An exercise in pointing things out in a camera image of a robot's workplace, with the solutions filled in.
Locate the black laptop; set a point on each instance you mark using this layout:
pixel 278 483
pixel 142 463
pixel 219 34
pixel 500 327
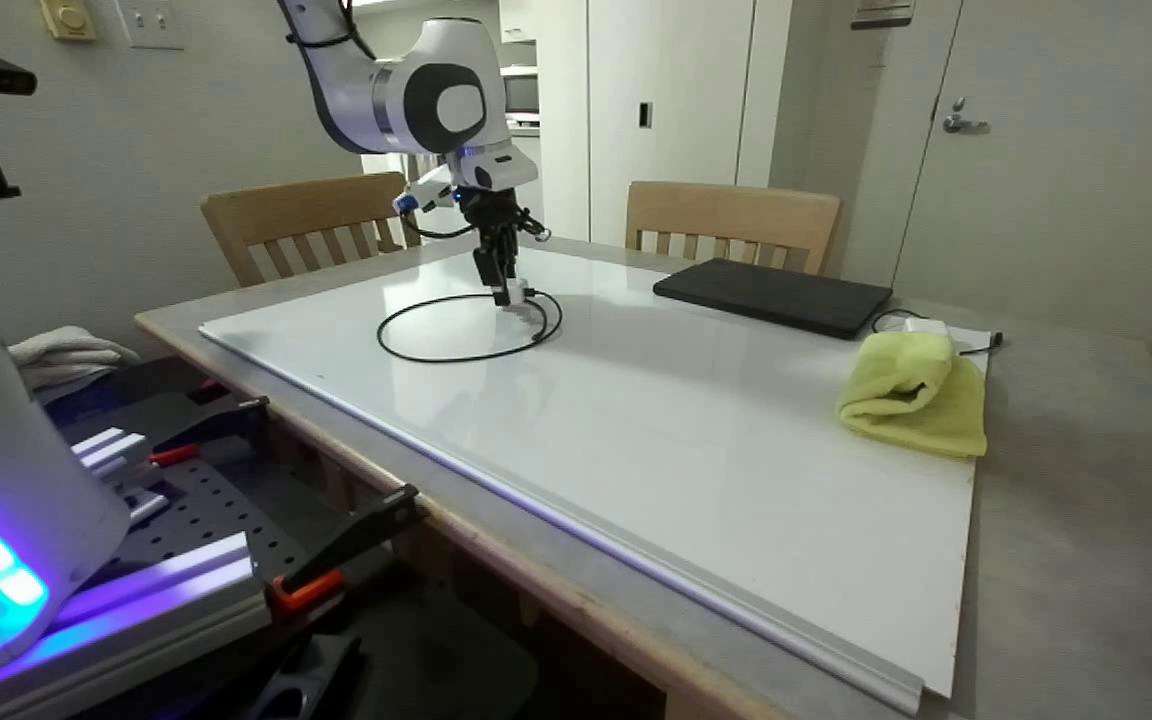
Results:
pixel 783 296

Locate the black orange clamp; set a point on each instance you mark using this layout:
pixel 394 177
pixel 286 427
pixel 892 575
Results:
pixel 322 575

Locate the white charger plug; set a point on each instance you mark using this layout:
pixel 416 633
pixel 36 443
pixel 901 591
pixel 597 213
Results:
pixel 513 294

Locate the white folded cloth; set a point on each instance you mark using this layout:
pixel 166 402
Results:
pixel 69 352

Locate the white board mat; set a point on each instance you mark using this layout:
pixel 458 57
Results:
pixel 686 443

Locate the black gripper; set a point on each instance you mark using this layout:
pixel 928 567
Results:
pixel 500 226

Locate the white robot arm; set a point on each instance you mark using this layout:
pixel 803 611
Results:
pixel 444 96

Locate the white door with handle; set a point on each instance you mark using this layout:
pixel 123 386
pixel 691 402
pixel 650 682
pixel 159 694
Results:
pixel 1037 174

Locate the yellow cloth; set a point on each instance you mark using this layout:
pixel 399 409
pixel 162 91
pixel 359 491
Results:
pixel 914 390

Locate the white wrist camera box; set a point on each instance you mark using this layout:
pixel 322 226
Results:
pixel 426 192

